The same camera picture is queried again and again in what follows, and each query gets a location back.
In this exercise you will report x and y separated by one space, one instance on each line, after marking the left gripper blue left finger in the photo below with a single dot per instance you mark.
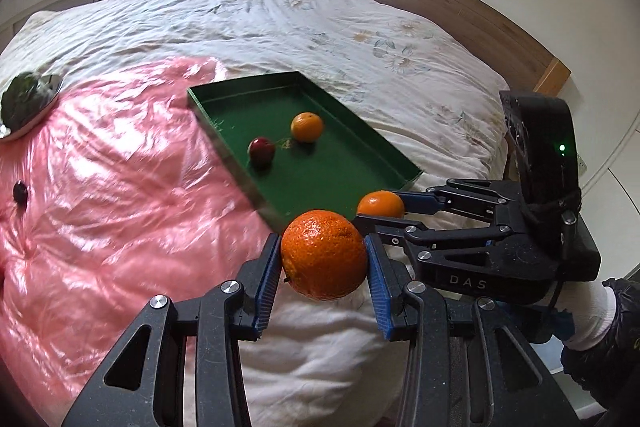
260 279

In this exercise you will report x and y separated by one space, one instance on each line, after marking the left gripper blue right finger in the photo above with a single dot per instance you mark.
387 279

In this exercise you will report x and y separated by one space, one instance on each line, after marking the white floral bedspread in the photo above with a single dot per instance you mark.
403 74

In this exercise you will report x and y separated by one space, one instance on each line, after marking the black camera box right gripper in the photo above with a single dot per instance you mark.
542 131

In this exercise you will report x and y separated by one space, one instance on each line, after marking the gloved right hand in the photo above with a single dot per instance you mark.
609 370

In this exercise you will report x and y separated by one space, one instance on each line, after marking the red apple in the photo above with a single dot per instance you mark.
261 152

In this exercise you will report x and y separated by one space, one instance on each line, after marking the white plate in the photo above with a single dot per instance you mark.
56 84

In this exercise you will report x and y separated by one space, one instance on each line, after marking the green tray box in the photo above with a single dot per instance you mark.
348 161

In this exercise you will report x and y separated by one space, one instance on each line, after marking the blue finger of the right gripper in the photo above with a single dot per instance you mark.
427 202
393 231

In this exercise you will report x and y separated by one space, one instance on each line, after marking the dark plum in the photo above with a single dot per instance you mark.
20 194

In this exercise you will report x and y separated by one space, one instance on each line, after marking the pink plastic sheet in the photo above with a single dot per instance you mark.
127 199

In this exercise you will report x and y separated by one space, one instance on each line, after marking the large orange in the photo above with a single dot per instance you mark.
306 127

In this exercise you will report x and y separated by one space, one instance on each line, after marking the green leafy vegetable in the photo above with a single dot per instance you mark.
26 95

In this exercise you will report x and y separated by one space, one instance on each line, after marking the wooden headboard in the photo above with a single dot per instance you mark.
504 46

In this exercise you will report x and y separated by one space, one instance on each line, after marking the medium orange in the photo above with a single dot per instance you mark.
381 204

